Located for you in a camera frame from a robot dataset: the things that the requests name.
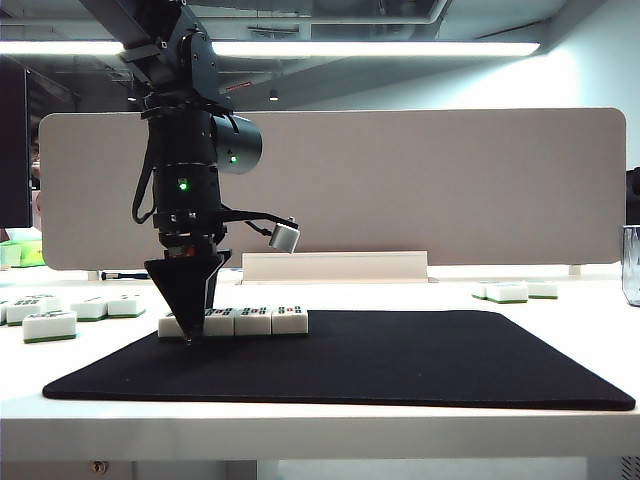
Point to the bright green pack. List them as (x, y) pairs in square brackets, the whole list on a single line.
[(32, 255)]

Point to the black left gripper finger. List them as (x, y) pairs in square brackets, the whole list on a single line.
[(219, 270), (185, 295)]

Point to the black fabric mat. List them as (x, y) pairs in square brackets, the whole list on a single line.
[(350, 360)]

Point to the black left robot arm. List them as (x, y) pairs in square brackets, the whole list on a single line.
[(185, 150)]

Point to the long ceiling light strip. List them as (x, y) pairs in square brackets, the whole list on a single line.
[(375, 48)]

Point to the desk divider panel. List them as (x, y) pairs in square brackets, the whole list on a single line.
[(400, 190)]

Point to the white green mahjong tile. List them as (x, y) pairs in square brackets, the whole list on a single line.
[(544, 291), (290, 322), (507, 294), (252, 324), (480, 291), (220, 324)]

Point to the dark monitor panel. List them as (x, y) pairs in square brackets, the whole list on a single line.
[(15, 150)]

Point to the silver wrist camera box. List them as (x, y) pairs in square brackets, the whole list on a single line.
[(284, 237)]

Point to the beige tile rack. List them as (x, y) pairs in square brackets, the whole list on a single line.
[(335, 267)]

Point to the five bamboo mahjong tile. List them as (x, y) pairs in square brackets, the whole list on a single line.
[(169, 327)]

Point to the three bamboo mahjong tile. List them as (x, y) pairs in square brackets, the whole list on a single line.
[(125, 307)]

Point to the black pen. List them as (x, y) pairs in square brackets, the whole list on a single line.
[(125, 275)]

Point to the black rounded device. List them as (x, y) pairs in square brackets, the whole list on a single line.
[(634, 200)]

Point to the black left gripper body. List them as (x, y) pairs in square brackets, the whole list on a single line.
[(192, 245)]

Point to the clear glass container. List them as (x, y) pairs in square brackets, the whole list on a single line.
[(631, 270)]

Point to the white divider foot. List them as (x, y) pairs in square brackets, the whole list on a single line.
[(94, 275), (575, 270)]

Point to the six bamboo mahjong tile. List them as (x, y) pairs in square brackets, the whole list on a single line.
[(22, 314)]

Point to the eight bamboo mahjong tile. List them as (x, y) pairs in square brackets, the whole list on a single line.
[(52, 302)]

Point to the round metal table bolt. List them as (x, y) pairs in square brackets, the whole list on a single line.
[(99, 467)]

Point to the person in background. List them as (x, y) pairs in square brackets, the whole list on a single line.
[(36, 167)]

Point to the two bamboo mahjong tile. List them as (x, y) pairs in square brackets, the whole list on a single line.
[(89, 311)]

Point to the bird mahjong tile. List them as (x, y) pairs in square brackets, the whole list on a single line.
[(50, 327)]

